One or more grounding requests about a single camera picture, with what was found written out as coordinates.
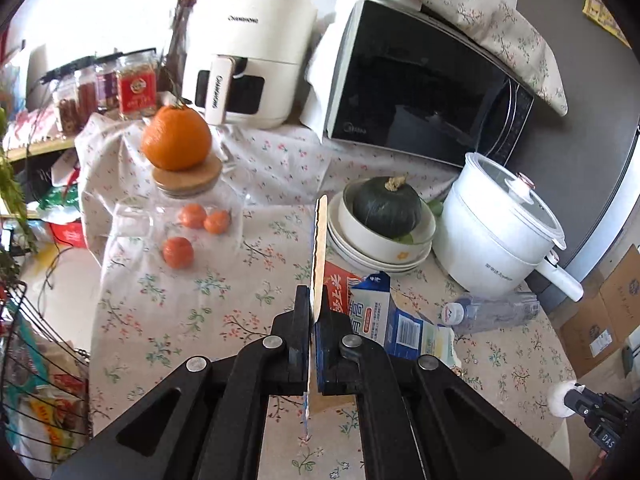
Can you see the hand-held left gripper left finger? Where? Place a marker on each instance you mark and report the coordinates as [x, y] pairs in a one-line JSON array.
[[301, 325]]

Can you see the black microwave oven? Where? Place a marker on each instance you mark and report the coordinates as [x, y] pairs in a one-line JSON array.
[[425, 95]]

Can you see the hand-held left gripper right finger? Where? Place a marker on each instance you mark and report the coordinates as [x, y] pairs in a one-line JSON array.
[[326, 345]]

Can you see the clear plastic water bottle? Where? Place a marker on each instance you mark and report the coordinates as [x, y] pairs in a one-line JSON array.
[[490, 312]]

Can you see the grey refrigerator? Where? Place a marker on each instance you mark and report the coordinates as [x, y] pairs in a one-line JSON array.
[[585, 135]]

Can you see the stack of white bowls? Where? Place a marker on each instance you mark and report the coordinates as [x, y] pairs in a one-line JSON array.
[[340, 250]]

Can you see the dark green pumpkin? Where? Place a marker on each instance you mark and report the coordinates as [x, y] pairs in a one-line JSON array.
[[385, 207]]

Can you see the small tangerine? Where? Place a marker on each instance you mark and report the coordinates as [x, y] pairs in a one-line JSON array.
[[177, 252], [192, 216], [217, 222]]

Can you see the floral microwave cover cloth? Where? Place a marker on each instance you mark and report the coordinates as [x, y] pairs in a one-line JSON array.
[[475, 5]]

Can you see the red spice glass jar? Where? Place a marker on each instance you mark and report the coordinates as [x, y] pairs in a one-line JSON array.
[[86, 92]]

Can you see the white air fryer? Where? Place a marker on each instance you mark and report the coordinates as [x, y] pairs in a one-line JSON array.
[[250, 35]]

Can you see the white electric cooking pot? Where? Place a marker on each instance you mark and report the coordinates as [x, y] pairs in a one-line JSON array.
[[480, 240]]

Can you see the dark spice glass jar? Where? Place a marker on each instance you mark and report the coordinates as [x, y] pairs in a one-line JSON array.
[[106, 87]]

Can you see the white flower-print bowl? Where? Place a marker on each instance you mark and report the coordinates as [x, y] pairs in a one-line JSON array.
[[360, 240]]

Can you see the dried twig bunch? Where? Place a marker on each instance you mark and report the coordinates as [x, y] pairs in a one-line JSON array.
[[192, 10]]

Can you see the brown torn cardboard piece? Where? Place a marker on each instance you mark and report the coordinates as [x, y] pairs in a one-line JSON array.
[[320, 260]]

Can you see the red label glass jar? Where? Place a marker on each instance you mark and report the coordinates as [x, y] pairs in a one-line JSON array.
[[136, 87]]

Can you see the red snack packet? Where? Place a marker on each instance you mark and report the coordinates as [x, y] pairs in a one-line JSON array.
[[340, 285]]

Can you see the large orange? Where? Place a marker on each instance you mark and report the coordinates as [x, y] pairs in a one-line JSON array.
[[175, 137]]

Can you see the yellow wall poster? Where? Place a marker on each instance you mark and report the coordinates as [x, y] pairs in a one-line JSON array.
[[602, 12]]

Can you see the brown cardboard box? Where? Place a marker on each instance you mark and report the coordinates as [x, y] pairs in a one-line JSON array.
[[600, 320]]

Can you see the white plate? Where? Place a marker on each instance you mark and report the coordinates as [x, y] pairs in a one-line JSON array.
[[336, 256]]

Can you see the glass jar with wooden lid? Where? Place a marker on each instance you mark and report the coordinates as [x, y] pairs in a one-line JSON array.
[[187, 182]]

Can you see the brown spice glass jar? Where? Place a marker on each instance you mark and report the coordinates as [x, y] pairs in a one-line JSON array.
[[66, 110]]

